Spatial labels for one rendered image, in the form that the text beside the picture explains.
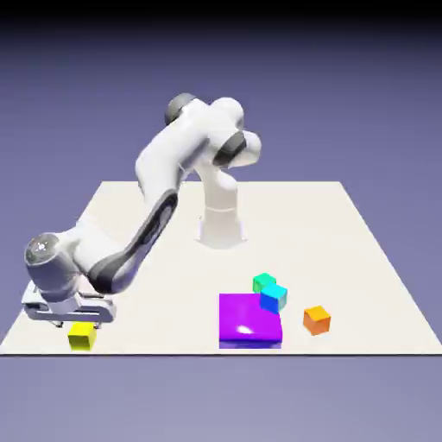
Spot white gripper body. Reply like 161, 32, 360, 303
21, 292, 117, 325

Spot small cyan cube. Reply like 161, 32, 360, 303
259, 282, 289, 315

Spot small orange cube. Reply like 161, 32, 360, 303
302, 305, 332, 337

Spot small yellow cube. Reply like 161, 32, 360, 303
67, 322, 98, 352

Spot small green cube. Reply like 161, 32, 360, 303
252, 272, 278, 294

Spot large purple box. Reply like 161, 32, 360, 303
218, 293, 283, 350

